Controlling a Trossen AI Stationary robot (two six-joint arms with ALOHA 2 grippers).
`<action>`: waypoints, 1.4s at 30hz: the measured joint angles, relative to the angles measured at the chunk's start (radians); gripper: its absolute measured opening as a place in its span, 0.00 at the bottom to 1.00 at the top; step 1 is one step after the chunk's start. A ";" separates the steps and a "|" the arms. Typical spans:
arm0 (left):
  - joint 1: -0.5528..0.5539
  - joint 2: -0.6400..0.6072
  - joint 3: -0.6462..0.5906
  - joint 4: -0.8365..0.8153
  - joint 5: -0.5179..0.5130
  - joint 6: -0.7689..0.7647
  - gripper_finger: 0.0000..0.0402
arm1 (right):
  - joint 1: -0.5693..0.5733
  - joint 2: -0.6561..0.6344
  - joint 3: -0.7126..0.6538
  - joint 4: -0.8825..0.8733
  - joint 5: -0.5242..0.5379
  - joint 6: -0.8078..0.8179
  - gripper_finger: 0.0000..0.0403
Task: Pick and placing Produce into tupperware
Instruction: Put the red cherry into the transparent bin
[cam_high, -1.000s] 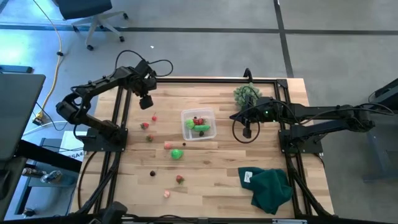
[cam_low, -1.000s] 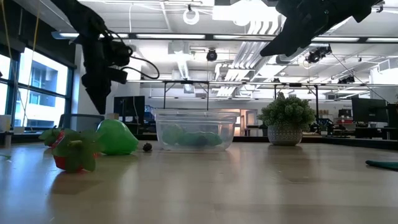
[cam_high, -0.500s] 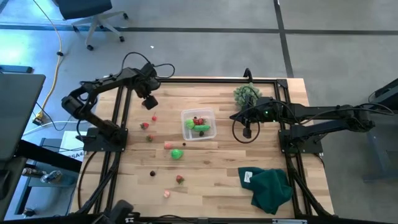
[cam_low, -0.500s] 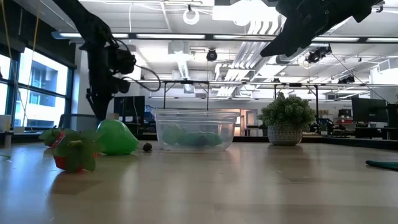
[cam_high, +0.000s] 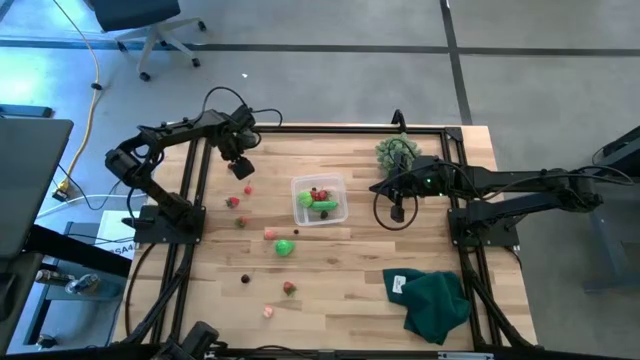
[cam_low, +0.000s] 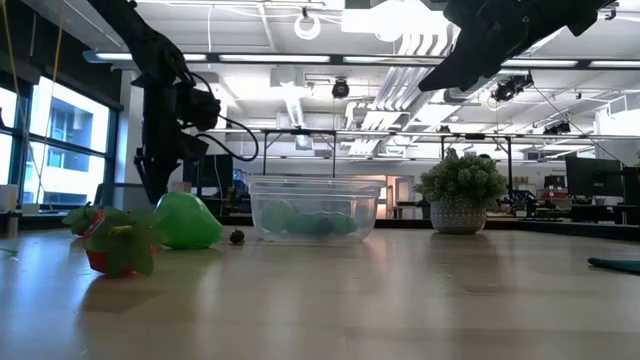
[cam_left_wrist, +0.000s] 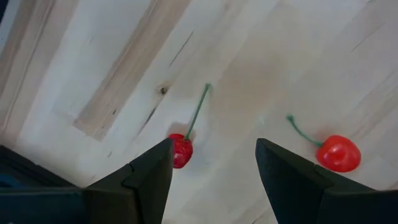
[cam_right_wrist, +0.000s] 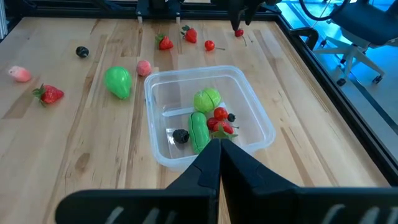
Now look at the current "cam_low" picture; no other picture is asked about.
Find black metal rig frame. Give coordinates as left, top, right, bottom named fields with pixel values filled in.
left=82, top=49, right=640, bottom=70

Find green potted plant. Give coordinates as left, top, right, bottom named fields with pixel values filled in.
left=413, top=148, right=509, bottom=235

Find dark green cloth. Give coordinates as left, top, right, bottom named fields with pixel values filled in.
left=587, top=256, right=640, bottom=275

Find white hanging ring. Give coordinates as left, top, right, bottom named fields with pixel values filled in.
left=293, top=12, right=322, bottom=41

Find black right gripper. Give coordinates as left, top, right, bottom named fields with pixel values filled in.
left=418, top=0, right=571, bottom=93

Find green toy pear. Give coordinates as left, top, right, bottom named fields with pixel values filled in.
left=155, top=192, right=225, bottom=250

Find red toy strawberry green leaves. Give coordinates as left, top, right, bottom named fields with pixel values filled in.
left=63, top=204, right=109, bottom=239
left=82, top=205, right=170, bottom=279

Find large office window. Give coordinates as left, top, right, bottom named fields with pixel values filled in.
left=0, top=74, right=120, bottom=209

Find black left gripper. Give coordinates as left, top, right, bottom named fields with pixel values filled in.
left=133, top=72, right=211, bottom=206

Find black computer monitor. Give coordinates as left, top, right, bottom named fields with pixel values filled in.
left=565, top=157, right=624, bottom=197
left=182, top=153, right=234, bottom=188
left=622, top=167, right=640, bottom=206

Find clear plastic tupperware container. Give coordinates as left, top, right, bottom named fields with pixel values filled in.
left=247, top=175, right=386, bottom=243

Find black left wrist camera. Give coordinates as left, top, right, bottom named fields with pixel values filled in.
left=183, top=87, right=222, bottom=132

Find black left wrist camera cable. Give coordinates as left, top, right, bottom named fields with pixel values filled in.
left=192, top=71, right=260, bottom=163

